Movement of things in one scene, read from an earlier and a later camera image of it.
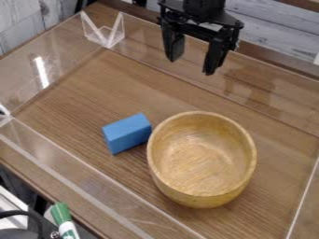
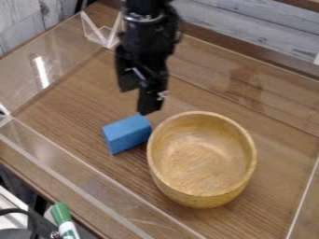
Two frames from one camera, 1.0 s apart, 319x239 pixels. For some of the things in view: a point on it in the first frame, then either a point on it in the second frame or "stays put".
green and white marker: (62, 216) stays put
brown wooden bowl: (201, 156) stays put
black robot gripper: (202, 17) -> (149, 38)
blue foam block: (128, 133) stays put
